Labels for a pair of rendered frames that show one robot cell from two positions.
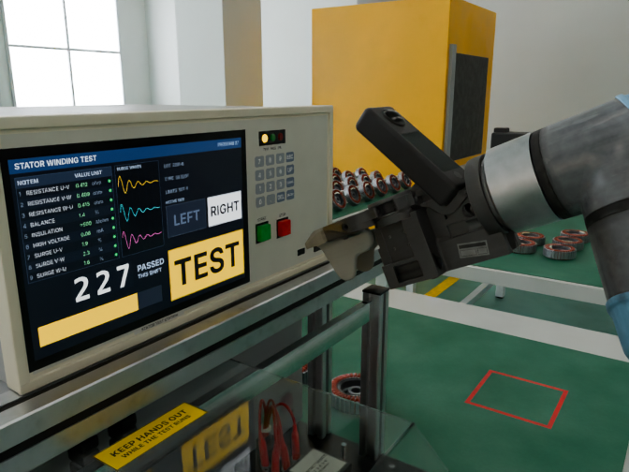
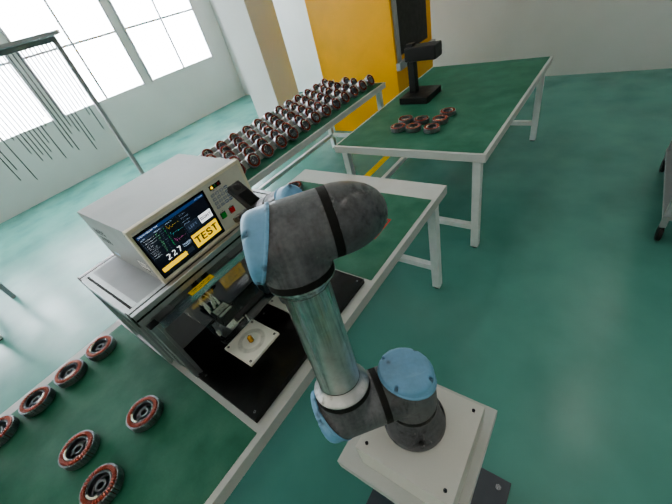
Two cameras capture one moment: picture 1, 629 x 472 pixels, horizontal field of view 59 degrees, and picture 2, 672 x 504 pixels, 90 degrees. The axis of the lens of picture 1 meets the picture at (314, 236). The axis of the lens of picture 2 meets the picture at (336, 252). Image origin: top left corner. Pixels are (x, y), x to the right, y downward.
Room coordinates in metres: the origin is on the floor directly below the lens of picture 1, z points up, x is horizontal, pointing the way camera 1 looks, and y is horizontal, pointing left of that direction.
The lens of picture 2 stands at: (-0.35, -0.49, 1.72)
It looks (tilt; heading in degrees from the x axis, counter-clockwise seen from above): 39 degrees down; 12
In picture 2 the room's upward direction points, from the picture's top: 17 degrees counter-clockwise
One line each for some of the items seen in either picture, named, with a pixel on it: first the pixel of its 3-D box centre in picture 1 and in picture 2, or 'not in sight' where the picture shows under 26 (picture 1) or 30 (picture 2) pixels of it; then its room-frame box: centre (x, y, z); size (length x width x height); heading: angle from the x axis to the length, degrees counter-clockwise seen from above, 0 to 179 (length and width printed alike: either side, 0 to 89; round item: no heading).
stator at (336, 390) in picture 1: (356, 393); not in sight; (0.98, -0.08, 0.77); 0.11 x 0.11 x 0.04
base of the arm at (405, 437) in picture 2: not in sight; (412, 409); (0.02, -0.48, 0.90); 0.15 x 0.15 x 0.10
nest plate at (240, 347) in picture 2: not in sight; (252, 341); (0.37, 0.07, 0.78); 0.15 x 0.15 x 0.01; 56
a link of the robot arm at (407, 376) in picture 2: not in sight; (405, 384); (0.02, -0.47, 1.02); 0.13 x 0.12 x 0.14; 107
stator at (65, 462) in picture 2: not in sight; (79, 449); (0.04, 0.59, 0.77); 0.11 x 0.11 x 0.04
